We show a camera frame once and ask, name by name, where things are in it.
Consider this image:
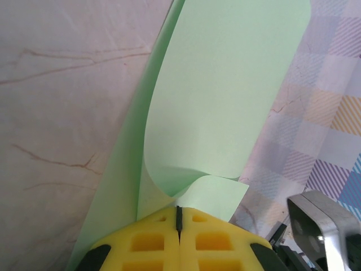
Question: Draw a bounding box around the light green paper sheet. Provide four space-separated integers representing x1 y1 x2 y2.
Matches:
66 0 311 271

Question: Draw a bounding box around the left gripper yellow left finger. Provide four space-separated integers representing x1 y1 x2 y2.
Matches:
74 207 181 271

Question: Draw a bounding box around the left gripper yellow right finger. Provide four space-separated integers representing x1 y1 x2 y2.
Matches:
178 207 288 271

